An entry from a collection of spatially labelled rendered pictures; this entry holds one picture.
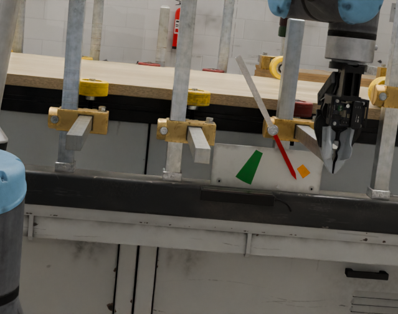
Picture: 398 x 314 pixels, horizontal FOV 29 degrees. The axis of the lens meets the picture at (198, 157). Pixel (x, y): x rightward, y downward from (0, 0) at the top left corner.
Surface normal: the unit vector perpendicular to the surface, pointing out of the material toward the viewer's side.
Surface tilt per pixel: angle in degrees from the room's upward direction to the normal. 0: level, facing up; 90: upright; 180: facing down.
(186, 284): 90
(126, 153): 90
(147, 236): 90
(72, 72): 90
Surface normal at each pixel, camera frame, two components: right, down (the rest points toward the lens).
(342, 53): -0.45, 0.09
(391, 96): 0.07, 0.18
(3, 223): 0.80, 0.18
